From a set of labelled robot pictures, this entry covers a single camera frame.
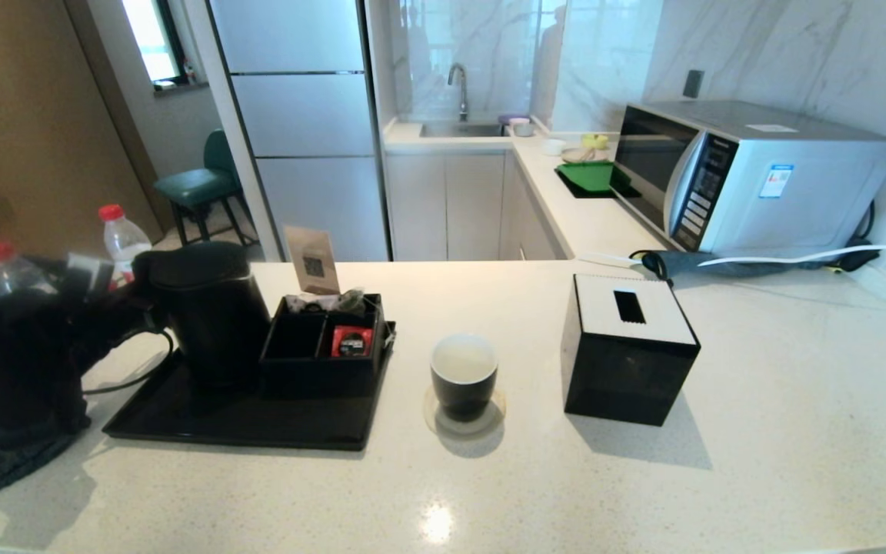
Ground bright window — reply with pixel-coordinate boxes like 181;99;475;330
120;0;188;88

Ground clear glass coaster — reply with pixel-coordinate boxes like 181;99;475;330
423;385;507;438

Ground black compartment organizer box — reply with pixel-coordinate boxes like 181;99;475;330
260;293;388;398

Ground small red-capped water bottle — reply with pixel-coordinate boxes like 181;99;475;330
98;204;153;282

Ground red Nescafe sachet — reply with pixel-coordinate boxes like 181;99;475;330
331;325;375;358

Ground black electric kettle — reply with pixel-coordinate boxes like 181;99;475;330
133;242;271;387

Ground brown wooden door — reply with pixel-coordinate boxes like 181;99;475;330
0;0;165;262

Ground silver microwave oven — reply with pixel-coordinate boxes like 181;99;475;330
612;100;886;256

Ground black serving tray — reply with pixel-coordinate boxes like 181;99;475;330
102;319;398;452

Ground green upholstered chair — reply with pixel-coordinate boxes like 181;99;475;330
153;129;258;257

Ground steel kitchen sink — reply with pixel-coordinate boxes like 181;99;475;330
420;121;507;139

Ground brown QR code card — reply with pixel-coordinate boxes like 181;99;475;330
283;225;341;295

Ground white base cabinet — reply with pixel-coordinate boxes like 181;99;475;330
385;149;567;262

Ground green cutting board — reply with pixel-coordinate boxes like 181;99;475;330
555;161;632;195

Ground black tissue box white lid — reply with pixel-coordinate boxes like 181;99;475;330
560;274;702;427

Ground black cup white inside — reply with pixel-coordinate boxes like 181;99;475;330
431;333;499;422

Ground large red-capped water bottle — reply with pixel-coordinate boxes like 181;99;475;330
0;241;61;302

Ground chrome kitchen faucet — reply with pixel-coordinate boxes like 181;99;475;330
448;64;473;122

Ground black power cable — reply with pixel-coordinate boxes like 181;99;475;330
828;201;886;273

